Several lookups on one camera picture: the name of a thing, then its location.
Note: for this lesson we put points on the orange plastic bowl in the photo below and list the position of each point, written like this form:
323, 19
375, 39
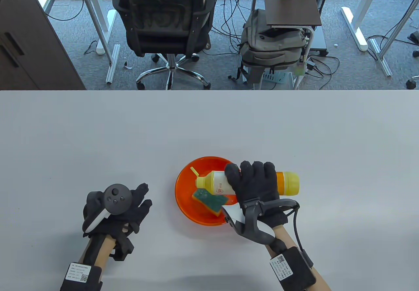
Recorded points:
185, 192

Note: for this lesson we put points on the person's right forearm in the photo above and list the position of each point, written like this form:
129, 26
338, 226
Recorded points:
288, 238

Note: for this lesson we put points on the brown wooden cabinet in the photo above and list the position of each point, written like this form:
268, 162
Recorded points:
29, 42

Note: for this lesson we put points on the black office chair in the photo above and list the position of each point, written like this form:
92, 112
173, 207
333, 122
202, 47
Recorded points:
163, 12

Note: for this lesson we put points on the black chair caster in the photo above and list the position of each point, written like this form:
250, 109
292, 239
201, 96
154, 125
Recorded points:
413, 82

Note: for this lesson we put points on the person's right middle finger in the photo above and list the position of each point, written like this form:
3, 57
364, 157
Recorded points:
258, 169

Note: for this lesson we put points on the aluminium profile rail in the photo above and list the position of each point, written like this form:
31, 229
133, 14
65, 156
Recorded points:
113, 63
381, 58

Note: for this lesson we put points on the person's left fingers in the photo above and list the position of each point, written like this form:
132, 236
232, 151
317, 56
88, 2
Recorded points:
144, 205

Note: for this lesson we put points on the green and yellow sponge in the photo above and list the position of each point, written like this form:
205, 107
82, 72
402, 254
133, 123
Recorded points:
209, 201

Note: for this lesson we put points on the person's right hand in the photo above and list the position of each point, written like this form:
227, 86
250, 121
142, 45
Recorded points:
257, 186

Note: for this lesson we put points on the person's left forearm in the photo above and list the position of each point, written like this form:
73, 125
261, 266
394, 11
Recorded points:
104, 250

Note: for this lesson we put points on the person's right thumb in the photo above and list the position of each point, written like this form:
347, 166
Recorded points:
231, 174

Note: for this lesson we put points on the dark-topped side table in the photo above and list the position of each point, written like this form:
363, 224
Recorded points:
291, 6

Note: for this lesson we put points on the yellow dish soap bottle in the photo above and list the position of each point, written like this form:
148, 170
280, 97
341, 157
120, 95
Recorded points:
214, 183

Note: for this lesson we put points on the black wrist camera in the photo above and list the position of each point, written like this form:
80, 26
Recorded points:
122, 246

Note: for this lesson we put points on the black forearm sensor pack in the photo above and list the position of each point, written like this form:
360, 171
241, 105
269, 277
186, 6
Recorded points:
291, 268
81, 277

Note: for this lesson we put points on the person's left hand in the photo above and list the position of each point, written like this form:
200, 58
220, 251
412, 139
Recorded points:
137, 212

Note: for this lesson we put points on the black hand-mounted tracking controller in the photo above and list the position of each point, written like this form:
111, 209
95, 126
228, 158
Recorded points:
253, 220
115, 201

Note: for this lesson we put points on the grey backpack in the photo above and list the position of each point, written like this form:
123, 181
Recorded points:
271, 47

